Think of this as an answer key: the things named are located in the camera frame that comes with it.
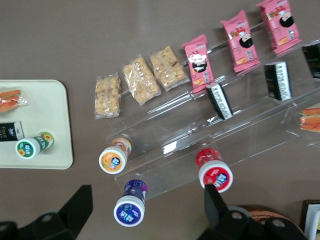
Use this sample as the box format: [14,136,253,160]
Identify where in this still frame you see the beige plastic tray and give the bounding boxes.
[0,79,74,170]

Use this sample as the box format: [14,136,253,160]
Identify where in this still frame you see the white plastic container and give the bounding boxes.
[301,199,320,240]

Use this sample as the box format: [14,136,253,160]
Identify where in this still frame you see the wrapped triangular sandwich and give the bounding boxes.
[298,106,320,133]
[0,89,28,113]

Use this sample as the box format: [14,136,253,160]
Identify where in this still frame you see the flat black snack pack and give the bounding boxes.
[0,121,25,143]

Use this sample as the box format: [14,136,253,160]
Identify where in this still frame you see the brown wicker basket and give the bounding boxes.
[237,204,305,228]

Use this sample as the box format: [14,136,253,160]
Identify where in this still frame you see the orange-lid yogurt cup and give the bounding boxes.
[98,137,133,175]

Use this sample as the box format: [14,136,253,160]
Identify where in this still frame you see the black white-striped small box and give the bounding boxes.
[263,61,293,102]
[301,41,320,80]
[204,82,234,121]

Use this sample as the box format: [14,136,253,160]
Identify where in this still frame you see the clear acrylic stepped stand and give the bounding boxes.
[106,21,320,201]

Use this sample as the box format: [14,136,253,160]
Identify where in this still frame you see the green gum bottle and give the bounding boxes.
[14,131,55,160]

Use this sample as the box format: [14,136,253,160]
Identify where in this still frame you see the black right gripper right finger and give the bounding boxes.
[203,183,230,227]

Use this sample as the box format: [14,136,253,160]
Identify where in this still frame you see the pink snack pack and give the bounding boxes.
[180,34,215,94]
[219,9,261,73]
[256,0,302,56]

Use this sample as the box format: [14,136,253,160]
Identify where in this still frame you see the red gum bottle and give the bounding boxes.
[194,147,234,193]

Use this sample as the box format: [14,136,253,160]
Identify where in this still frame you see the wrapped rice crisp bar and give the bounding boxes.
[149,45,190,92]
[120,56,162,106]
[93,72,122,119]

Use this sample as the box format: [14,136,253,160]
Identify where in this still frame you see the purple gum bottle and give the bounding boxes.
[113,178,149,228]

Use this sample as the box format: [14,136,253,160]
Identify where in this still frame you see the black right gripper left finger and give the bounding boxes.
[56,184,94,227]

